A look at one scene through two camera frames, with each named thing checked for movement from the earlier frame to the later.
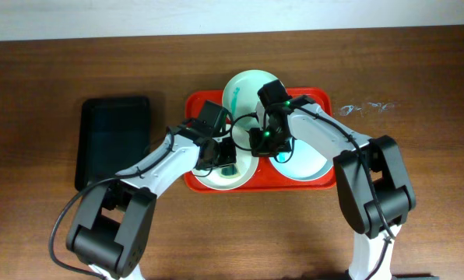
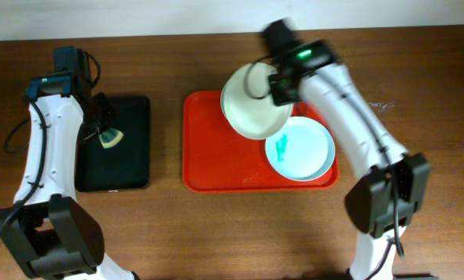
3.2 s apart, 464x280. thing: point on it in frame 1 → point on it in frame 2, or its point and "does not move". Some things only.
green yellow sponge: x=230 y=172 → x=110 y=138
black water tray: x=114 y=135 does not move
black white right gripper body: x=268 y=148 → x=280 y=90
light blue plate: x=304 y=162 does not move
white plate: x=247 y=163 → x=247 y=103
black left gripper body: x=224 y=159 → x=97 y=117
